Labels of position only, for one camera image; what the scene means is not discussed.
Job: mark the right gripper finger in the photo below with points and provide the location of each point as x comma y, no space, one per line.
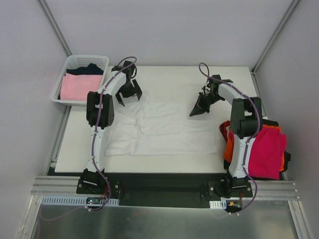
196,111
198,101

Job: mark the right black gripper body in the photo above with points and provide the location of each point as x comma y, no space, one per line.
206,100

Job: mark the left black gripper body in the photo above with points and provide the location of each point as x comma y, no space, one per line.
128,90

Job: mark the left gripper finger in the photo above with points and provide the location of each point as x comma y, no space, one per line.
138,92
119,99

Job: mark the red t shirt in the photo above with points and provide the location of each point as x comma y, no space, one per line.
223,129

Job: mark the white t shirt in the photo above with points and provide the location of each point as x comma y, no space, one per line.
156,128

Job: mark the black t shirt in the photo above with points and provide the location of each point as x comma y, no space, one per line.
287,156

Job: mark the magenta t shirt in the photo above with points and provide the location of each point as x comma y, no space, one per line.
235,156

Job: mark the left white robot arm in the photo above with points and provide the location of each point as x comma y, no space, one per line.
100,115

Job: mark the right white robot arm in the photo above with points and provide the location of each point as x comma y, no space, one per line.
245,124

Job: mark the navy t shirt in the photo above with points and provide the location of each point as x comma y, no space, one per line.
91,69

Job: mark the pink t shirt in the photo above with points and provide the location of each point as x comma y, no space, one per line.
77,87

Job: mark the left aluminium frame post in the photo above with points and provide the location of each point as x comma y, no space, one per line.
55,28

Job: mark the aluminium frame post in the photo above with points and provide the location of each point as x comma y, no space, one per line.
55,28
276,33

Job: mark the right white cable duct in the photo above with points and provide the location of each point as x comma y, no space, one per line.
222,204

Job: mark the white cable duct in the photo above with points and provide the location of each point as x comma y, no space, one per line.
222,204
78,201

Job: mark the aluminium rail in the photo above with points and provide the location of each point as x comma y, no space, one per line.
265,190

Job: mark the left white cable duct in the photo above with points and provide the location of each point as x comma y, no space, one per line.
78,201

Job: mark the right aluminium frame post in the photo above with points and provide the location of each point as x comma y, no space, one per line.
276,33

